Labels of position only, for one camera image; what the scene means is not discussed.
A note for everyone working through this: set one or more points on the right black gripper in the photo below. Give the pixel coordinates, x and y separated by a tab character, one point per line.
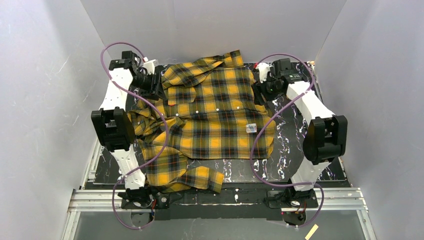
260	90

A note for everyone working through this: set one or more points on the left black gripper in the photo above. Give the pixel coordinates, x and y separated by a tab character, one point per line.
156	86

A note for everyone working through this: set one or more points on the yellow plaid flannel shirt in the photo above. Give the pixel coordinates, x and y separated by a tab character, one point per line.
209	114

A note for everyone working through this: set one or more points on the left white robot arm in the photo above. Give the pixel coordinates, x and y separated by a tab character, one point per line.
111	122

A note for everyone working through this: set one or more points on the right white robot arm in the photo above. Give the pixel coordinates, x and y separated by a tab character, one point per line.
326	135

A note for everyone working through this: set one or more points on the tan tape strip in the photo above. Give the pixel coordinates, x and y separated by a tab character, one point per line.
311	232

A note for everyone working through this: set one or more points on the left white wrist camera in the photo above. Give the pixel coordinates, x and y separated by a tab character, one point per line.
149	65

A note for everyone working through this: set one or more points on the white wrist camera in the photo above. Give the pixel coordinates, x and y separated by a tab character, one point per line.
149	65
263	69

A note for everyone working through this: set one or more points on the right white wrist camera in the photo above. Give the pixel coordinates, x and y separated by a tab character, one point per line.
263	69

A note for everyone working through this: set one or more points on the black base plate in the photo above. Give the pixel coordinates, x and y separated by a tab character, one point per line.
235	201

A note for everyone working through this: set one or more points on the aluminium frame rail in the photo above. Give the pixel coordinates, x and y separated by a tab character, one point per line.
330	199

